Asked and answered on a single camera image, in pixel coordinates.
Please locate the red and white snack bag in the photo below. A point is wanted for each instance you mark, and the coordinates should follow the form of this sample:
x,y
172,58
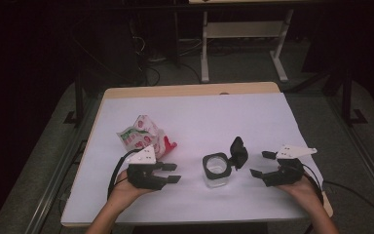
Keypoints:
x,y
136,136

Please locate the white table mat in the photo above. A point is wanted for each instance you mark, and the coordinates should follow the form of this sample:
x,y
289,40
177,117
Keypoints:
x,y
201,123

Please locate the person's left hand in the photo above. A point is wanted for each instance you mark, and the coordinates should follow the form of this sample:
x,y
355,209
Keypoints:
x,y
123,191

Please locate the white metal desk frame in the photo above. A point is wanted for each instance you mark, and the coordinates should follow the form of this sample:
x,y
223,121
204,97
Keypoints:
x,y
243,30

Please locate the black metal stand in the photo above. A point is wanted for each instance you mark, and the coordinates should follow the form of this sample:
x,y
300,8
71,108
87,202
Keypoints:
x,y
347,97
79,97

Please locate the wooden table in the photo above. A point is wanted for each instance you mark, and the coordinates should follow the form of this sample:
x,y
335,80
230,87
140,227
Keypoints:
x,y
191,89

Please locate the person's right hand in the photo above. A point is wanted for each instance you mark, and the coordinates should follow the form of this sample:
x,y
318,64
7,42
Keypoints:
x,y
305,191

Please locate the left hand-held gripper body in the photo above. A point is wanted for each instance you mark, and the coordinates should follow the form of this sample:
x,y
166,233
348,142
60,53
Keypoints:
x,y
142,177

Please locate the clear jar with black lid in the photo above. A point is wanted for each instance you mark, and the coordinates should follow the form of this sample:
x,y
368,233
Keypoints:
x,y
238,154

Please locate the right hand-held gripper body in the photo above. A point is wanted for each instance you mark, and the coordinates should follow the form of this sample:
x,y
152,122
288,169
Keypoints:
x,y
285,175

